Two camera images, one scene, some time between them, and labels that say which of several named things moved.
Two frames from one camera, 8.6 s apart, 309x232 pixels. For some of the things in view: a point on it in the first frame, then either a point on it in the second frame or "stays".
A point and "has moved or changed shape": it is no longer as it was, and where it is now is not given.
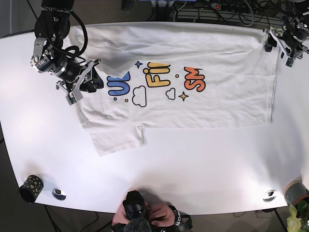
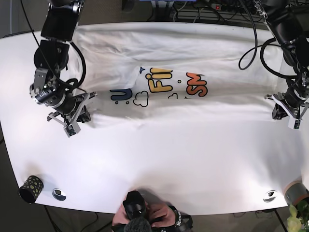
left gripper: (290, 44) to (291, 102)
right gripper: (82, 82) to (74, 106)
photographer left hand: (162, 215) stays
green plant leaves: (298, 220) stays
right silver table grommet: (269, 195) stays
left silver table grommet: (58, 194) stays
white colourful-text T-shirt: (174, 75) has moved or changed shape
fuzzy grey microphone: (138, 224) stays
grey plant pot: (295, 191) stays
